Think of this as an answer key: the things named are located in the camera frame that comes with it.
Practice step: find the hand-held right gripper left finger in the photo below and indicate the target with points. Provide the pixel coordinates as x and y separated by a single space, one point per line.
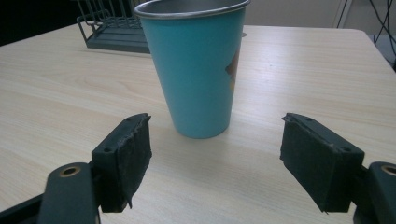
122 165

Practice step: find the blue metal cup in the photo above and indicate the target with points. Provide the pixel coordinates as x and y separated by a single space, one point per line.
193 68

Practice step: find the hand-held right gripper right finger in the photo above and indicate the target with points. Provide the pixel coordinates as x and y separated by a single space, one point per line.
320 165

